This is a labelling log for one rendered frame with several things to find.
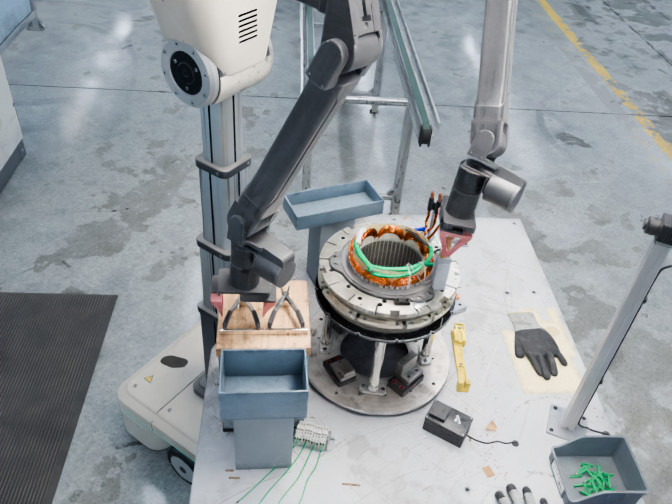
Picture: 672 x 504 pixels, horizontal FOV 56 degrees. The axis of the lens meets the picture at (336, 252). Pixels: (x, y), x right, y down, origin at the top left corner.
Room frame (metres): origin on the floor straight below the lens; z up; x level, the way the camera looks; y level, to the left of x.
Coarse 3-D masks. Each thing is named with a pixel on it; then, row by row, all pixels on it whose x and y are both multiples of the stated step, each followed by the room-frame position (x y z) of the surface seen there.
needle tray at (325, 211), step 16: (304, 192) 1.40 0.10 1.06; (320, 192) 1.42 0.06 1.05; (336, 192) 1.44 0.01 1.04; (352, 192) 1.46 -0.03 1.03; (368, 192) 1.47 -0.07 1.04; (288, 208) 1.34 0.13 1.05; (304, 208) 1.38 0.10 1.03; (320, 208) 1.38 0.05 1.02; (336, 208) 1.39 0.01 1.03; (352, 208) 1.35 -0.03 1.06; (368, 208) 1.37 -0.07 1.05; (304, 224) 1.29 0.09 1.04; (320, 224) 1.31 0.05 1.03; (336, 224) 1.35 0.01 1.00; (352, 224) 1.37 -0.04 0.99; (320, 240) 1.33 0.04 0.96
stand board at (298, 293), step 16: (304, 288) 1.02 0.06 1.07; (224, 304) 0.95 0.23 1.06; (256, 304) 0.96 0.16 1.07; (304, 304) 0.97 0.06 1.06; (240, 320) 0.91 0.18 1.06; (288, 320) 0.92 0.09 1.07; (304, 320) 0.93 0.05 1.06; (224, 336) 0.86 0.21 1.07; (240, 336) 0.86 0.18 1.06; (256, 336) 0.87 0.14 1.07; (272, 336) 0.87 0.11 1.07; (288, 336) 0.88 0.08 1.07; (304, 336) 0.88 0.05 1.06
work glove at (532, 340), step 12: (516, 312) 1.30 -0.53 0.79; (528, 312) 1.31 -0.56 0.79; (516, 324) 1.25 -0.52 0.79; (528, 324) 1.25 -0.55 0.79; (516, 336) 1.20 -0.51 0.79; (528, 336) 1.20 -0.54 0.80; (540, 336) 1.20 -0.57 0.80; (516, 348) 1.16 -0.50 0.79; (528, 348) 1.16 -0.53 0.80; (540, 348) 1.16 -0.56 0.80; (552, 348) 1.17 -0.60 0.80; (540, 360) 1.12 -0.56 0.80; (552, 360) 1.12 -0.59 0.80; (564, 360) 1.13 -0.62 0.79; (540, 372) 1.08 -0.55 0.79; (552, 372) 1.09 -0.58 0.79
